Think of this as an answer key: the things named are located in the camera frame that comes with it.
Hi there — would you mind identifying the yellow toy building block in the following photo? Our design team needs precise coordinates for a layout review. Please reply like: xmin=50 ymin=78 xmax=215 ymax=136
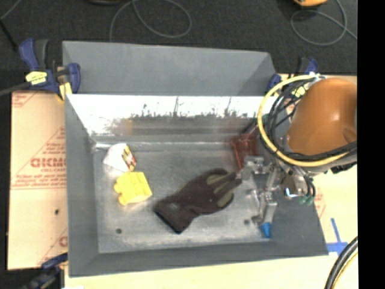
xmin=113 ymin=171 xmax=153 ymax=207

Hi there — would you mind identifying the dark brown glove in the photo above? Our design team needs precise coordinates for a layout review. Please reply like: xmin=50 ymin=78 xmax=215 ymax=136
xmin=153 ymin=168 xmax=243 ymax=234

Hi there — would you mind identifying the grey metal bin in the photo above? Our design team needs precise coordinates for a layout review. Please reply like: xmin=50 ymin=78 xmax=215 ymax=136
xmin=61 ymin=40 xmax=329 ymax=278

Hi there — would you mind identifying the brown cardboard board red print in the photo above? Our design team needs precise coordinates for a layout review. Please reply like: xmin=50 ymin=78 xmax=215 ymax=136
xmin=6 ymin=90 xmax=69 ymax=270

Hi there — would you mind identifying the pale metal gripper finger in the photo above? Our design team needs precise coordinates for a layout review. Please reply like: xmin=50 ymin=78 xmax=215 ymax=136
xmin=251 ymin=192 xmax=278 ymax=226
xmin=242 ymin=156 xmax=271 ymax=181

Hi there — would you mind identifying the white packet red yellow print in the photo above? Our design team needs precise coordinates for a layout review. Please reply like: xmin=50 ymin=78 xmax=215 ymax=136
xmin=102 ymin=143 xmax=138 ymax=173

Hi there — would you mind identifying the red-brown flat block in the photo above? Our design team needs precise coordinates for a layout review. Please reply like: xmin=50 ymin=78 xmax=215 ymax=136
xmin=230 ymin=132 xmax=261 ymax=170

